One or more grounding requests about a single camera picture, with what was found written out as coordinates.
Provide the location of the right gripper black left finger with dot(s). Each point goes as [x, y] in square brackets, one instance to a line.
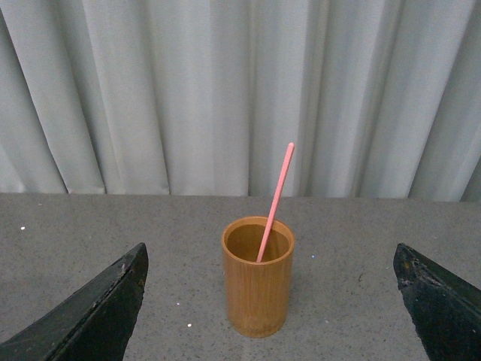
[94, 323]

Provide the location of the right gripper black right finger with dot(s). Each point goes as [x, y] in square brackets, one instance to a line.
[444, 308]

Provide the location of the brown bamboo chopstick holder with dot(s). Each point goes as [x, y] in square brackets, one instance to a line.
[257, 293]

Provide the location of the white pleated curtain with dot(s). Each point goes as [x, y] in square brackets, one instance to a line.
[380, 98]

